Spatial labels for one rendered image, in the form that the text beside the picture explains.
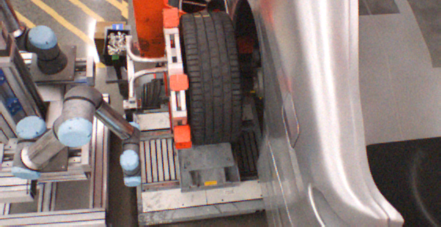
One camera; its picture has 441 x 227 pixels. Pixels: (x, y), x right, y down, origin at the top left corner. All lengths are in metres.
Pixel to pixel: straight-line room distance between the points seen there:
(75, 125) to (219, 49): 0.74
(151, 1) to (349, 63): 1.31
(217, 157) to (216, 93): 0.86
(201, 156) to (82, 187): 0.72
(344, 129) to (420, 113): 1.10
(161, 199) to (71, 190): 0.53
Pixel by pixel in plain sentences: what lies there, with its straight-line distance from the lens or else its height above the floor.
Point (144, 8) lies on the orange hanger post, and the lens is 2.53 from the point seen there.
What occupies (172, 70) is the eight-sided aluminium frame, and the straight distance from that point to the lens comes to 2.12.
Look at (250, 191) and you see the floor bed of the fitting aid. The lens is 2.98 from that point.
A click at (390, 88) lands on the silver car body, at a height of 0.98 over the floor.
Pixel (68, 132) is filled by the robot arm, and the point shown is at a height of 1.36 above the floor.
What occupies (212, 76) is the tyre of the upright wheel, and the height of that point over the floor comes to 1.13.
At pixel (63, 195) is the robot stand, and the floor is 0.21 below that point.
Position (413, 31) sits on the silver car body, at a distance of 2.61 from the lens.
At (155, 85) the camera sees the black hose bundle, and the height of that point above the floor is 1.04.
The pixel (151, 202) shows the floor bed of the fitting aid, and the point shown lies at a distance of 2.94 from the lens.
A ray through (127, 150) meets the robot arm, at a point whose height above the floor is 0.99.
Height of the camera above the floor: 2.84
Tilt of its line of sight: 58 degrees down
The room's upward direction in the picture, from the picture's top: 6 degrees clockwise
